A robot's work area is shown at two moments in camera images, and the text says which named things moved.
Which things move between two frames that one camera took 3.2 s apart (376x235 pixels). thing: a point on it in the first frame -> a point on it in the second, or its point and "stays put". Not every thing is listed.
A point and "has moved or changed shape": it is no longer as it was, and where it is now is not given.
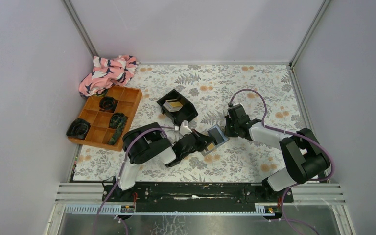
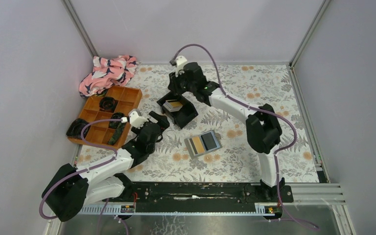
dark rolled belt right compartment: [118, 121] stays put
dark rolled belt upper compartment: [106, 103] stays put
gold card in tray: [177, 104] stays put
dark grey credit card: [214, 133] has moved or changed shape
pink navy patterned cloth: [107, 72] stays put
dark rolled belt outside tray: [78, 128] stays put
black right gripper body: [230, 127] -> [180, 83]
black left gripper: [201, 139] -> [162, 121]
